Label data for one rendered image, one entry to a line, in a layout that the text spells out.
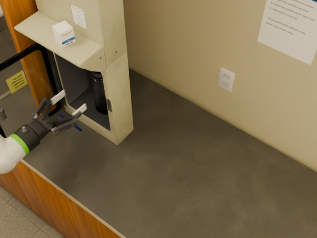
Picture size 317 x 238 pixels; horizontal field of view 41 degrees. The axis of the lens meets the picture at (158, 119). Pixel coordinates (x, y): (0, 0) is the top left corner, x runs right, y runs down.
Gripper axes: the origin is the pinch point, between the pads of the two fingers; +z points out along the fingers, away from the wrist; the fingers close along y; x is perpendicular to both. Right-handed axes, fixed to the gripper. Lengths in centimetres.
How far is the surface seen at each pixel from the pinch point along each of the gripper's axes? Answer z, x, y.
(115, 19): 13.5, -39.4, -15.2
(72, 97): 9.8, 14.8, 13.1
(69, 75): 10.9, 2.2, 13.1
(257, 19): 50, -33, -48
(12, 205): -23, 119, 56
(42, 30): -0.4, -32.4, 7.0
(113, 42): 11.5, -31.0, -15.3
